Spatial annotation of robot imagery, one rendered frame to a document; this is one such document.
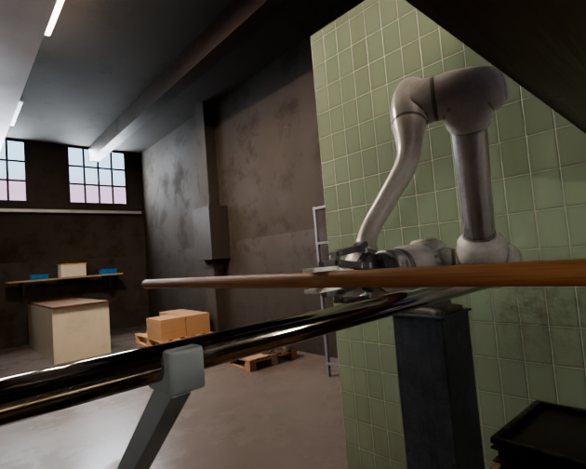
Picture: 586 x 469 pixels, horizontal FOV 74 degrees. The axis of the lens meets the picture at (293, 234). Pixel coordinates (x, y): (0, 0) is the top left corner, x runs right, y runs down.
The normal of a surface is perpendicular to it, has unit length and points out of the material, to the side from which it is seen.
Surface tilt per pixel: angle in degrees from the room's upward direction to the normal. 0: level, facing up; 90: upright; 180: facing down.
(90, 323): 90
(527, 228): 90
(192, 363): 90
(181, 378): 90
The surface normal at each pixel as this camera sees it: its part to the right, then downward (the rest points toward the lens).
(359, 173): -0.73, 0.02
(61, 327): 0.66, -0.10
